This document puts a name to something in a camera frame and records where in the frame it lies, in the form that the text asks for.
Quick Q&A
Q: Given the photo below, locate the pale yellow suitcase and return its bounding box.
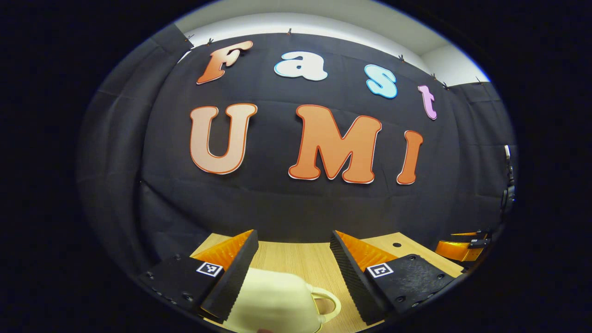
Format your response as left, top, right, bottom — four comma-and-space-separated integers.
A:
222, 267, 342, 333

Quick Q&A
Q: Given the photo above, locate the black backdrop cloth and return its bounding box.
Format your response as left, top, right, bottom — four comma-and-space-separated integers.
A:
76, 24, 518, 278

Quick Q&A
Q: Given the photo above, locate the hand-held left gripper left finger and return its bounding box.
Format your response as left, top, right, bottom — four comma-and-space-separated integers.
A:
138, 229, 259, 324

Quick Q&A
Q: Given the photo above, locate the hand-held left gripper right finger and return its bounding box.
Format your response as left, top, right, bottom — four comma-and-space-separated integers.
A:
329, 230, 457, 326

